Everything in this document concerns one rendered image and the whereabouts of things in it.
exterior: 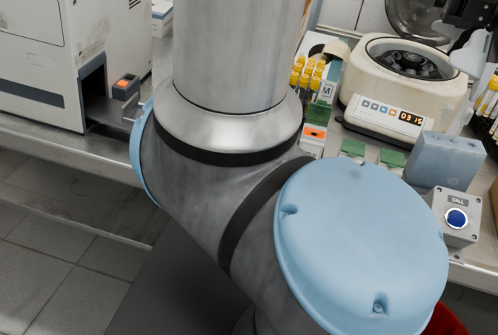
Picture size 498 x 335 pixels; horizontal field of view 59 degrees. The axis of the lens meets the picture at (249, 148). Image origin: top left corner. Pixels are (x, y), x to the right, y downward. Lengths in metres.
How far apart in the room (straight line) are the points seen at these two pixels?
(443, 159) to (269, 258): 0.54
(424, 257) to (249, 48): 0.17
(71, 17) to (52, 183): 1.01
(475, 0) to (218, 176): 0.45
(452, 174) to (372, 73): 0.25
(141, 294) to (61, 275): 1.23
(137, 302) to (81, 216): 1.04
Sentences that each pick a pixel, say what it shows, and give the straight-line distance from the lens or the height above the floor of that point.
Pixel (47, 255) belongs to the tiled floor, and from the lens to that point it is 1.80.
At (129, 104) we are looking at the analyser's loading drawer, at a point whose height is 0.94.
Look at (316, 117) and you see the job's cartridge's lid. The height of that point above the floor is 0.97.
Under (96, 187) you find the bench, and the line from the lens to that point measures 1.62.
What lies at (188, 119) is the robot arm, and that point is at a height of 1.19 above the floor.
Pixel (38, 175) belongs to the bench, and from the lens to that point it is 1.70.
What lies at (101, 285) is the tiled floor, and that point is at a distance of 1.68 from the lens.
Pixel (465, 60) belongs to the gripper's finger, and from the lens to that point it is 0.66.
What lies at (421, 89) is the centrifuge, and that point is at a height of 0.98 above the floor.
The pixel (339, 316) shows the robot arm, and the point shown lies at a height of 1.14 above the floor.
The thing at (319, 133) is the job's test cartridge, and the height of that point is 0.95.
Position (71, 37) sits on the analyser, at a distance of 0.73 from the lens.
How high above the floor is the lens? 1.36
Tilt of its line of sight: 37 degrees down
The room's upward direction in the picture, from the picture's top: 9 degrees clockwise
